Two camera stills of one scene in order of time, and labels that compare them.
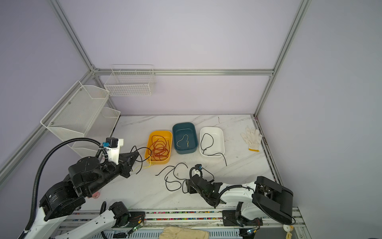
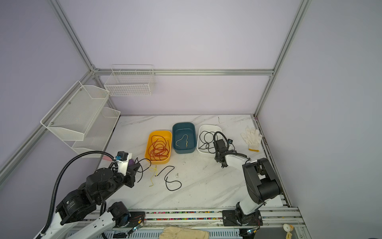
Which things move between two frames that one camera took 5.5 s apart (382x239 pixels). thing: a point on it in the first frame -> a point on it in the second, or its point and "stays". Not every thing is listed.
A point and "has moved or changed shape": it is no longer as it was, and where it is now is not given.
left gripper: x=126 y=166 -> x=131 y=172
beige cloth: x=177 y=232 stays
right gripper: x=190 y=188 -> x=217 y=156
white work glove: x=253 y=138 stays
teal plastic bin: x=185 y=137 stays
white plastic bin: x=212 y=141 stays
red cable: x=159 y=148 stays
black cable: x=220 y=153 has moved or changed shape
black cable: x=158 y=174 -> x=165 y=179
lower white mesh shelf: x=99 y=130 stays
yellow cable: x=181 y=139 stays
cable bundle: x=141 y=156 -> x=142 y=176
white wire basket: x=128 y=79 stays
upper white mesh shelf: x=71 y=116 stays
